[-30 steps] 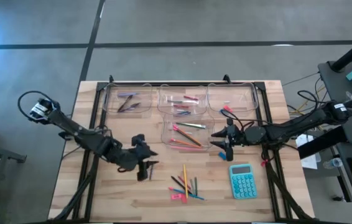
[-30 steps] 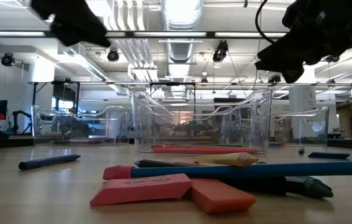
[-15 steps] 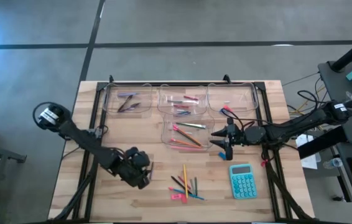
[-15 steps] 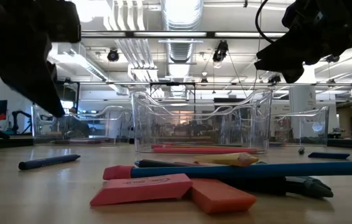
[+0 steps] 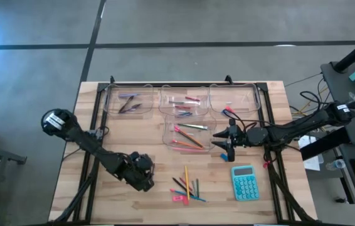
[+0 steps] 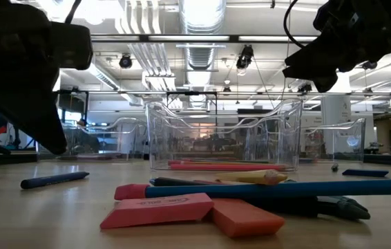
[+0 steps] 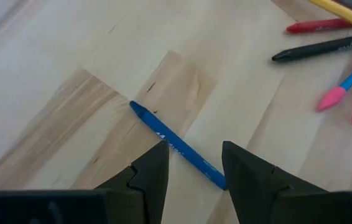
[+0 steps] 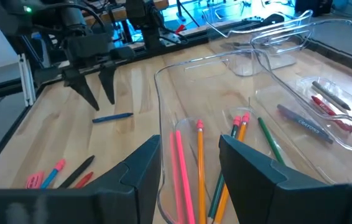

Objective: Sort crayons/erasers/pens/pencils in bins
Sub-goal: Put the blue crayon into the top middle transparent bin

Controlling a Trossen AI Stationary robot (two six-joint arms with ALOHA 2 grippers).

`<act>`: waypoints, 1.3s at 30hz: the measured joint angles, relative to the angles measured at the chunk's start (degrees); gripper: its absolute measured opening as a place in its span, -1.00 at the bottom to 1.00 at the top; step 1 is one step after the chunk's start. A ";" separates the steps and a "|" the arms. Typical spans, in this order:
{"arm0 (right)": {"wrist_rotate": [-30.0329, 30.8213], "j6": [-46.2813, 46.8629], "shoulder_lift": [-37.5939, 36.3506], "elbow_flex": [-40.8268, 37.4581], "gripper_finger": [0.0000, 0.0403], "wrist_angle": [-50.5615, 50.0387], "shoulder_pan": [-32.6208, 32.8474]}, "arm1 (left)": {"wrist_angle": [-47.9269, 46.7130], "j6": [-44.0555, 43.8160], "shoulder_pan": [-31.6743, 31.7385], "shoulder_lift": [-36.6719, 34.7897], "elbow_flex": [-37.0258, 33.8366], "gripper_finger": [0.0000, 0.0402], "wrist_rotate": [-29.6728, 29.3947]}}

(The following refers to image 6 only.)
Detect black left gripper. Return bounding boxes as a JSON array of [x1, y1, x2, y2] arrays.
[[0, 1, 68, 156]]

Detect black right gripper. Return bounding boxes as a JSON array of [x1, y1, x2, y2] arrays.
[[283, 0, 390, 93]]

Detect dark blue pen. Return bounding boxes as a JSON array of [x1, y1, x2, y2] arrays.
[[20, 171, 90, 190]]

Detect blue pencil pink eraser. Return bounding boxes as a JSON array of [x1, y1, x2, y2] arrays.
[[114, 178, 391, 201]]

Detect yellow pencil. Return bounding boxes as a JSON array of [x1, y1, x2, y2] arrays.
[[216, 169, 289, 186]]

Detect red pen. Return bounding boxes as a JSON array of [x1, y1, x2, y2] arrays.
[[169, 163, 288, 172]]

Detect dark green marker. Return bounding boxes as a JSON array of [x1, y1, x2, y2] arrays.
[[243, 199, 372, 221]]

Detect black stand with monitor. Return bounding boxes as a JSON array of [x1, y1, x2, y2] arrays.
[[57, 89, 90, 127]]

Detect clear plastic bin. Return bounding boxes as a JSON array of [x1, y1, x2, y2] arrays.
[[145, 98, 303, 173], [57, 116, 148, 162], [152, 112, 298, 162], [298, 117, 367, 163]]

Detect red eraser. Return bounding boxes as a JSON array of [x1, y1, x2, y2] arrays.
[[209, 198, 286, 239]]

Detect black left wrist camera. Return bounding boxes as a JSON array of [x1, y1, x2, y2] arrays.
[[50, 21, 94, 70]]

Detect white rectangular duct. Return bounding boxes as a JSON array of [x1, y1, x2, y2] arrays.
[[88, 62, 144, 107]]

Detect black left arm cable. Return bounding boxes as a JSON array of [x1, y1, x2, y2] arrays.
[[64, 0, 83, 24]]

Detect silver ventilation duct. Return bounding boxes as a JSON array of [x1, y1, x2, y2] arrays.
[[178, 0, 227, 72]]

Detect black background frame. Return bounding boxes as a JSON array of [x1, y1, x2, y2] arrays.
[[166, 91, 218, 117]]

